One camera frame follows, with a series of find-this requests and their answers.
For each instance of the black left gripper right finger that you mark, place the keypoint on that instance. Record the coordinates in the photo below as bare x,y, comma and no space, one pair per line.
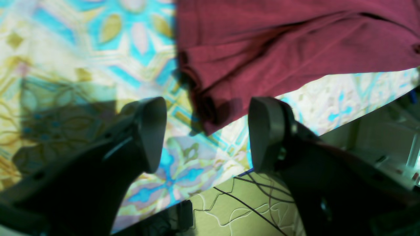
336,193

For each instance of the patterned colourful tablecloth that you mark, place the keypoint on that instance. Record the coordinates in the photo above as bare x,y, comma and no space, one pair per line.
68,67

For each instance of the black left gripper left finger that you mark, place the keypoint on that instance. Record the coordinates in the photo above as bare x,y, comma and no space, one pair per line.
80,194

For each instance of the dark red t-shirt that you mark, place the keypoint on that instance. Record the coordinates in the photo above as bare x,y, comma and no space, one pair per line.
233,50

